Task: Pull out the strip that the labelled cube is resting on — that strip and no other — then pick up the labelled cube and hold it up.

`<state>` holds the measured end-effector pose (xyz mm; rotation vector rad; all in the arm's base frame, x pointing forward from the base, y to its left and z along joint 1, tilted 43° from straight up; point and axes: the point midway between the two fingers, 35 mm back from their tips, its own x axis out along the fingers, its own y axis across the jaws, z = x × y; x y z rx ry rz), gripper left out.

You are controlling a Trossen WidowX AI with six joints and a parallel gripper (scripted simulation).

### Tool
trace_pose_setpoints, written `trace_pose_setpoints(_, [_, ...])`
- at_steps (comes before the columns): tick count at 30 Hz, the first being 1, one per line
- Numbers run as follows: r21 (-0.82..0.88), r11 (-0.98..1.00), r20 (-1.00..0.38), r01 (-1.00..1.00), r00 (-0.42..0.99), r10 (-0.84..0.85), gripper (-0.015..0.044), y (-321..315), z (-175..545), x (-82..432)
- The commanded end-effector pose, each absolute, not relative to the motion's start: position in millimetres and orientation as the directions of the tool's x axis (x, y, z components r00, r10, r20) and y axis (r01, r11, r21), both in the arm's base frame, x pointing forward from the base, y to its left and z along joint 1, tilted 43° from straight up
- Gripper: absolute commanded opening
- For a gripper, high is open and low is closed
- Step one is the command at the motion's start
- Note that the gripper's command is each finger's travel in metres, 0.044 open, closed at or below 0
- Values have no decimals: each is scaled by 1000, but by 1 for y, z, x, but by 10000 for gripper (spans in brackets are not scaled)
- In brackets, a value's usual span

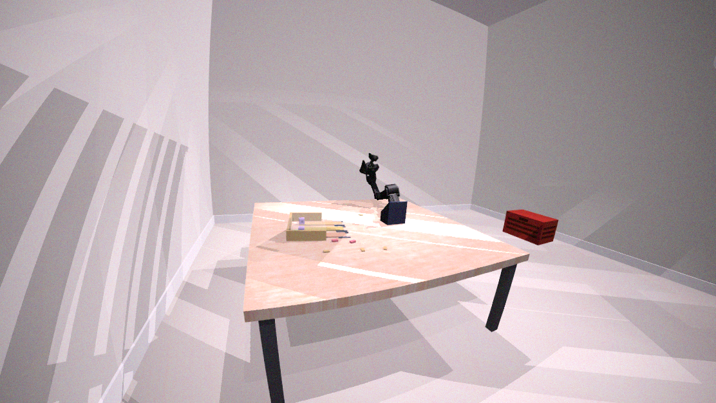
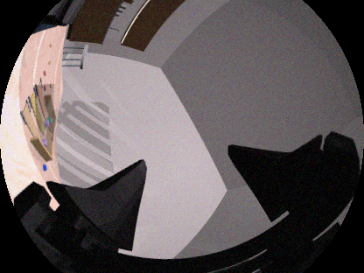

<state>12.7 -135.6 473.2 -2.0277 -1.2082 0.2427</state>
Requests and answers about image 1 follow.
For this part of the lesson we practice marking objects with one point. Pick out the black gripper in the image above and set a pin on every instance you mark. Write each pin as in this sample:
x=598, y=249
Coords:
x=365, y=167

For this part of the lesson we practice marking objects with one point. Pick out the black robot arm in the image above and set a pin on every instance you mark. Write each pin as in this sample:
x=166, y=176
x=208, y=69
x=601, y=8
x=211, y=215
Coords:
x=390, y=192

